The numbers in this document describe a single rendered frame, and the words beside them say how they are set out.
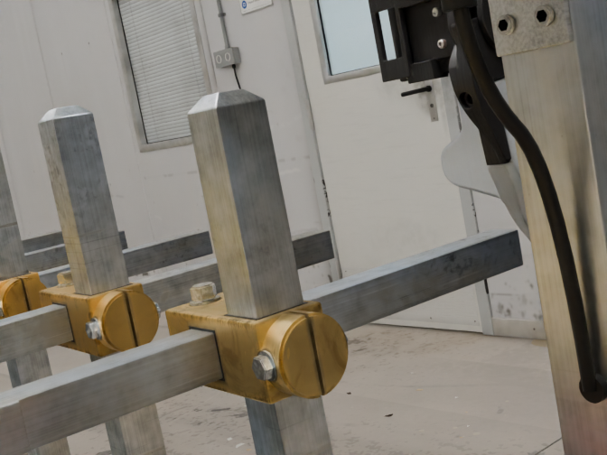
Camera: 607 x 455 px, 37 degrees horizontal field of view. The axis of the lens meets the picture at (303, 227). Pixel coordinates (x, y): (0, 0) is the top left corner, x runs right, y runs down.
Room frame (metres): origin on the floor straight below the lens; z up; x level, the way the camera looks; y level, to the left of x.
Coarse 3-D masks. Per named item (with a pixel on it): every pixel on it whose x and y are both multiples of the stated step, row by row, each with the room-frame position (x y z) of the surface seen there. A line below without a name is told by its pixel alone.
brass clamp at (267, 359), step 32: (192, 320) 0.58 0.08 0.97; (224, 320) 0.55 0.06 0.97; (256, 320) 0.53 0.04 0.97; (288, 320) 0.52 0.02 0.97; (320, 320) 0.52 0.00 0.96; (224, 352) 0.55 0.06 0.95; (256, 352) 0.52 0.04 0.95; (288, 352) 0.51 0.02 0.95; (320, 352) 0.52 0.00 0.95; (224, 384) 0.56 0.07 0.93; (256, 384) 0.53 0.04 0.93; (288, 384) 0.51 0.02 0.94; (320, 384) 0.52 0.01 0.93
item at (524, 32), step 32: (448, 0) 0.31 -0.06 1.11; (512, 0) 0.34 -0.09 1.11; (544, 0) 0.33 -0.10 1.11; (512, 32) 0.34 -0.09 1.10; (544, 32) 0.33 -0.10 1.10; (480, 64) 0.32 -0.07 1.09; (512, 128) 0.32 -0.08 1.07; (544, 160) 0.33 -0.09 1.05; (544, 192) 0.33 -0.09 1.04; (576, 288) 0.33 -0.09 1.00; (576, 320) 0.33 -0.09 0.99; (576, 352) 0.33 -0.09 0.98
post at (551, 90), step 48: (576, 0) 0.33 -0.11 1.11; (576, 48) 0.32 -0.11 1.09; (528, 96) 0.34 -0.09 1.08; (576, 96) 0.33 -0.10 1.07; (576, 144) 0.33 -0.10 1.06; (528, 192) 0.35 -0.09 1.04; (576, 192) 0.33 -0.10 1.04; (576, 240) 0.33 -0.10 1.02; (576, 384) 0.34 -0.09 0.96; (576, 432) 0.35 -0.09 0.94
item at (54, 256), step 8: (120, 232) 1.34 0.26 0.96; (120, 240) 1.33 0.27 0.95; (48, 248) 1.28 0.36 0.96; (56, 248) 1.28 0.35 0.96; (64, 248) 1.29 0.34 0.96; (32, 256) 1.26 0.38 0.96; (40, 256) 1.27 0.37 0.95; (48, 256) 1.27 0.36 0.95; (56, 256) 1.28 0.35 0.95; (64, 256) 1.28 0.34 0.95; (32, 264) 1.26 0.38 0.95; (40, 264) 1.26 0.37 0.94; (48, 264) 1.27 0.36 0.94; (56, 264) 1.28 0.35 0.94; (64, 264) 1.28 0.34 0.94
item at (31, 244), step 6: (42, 234) 1.55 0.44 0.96; (48, 234) 1.53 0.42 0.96; (54, 234) 1.54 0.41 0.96; (60, 234) 1.54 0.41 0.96; (24, 240) 1.51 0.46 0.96; (30, 240) 1.51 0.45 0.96; (36, 240) 1.52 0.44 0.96; (42, 240) 1.52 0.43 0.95; (48, 240) 1.53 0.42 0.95; (54, 240) 1.54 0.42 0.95; (60, 240) 1.54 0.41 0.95; (24, 246) 1.51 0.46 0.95; (30, 246) 1.51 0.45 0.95; (36, 246) 1.52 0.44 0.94; (42, 246) 1.52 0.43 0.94; (48, 246) 1.53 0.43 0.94; (24, 252) 1.51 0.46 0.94
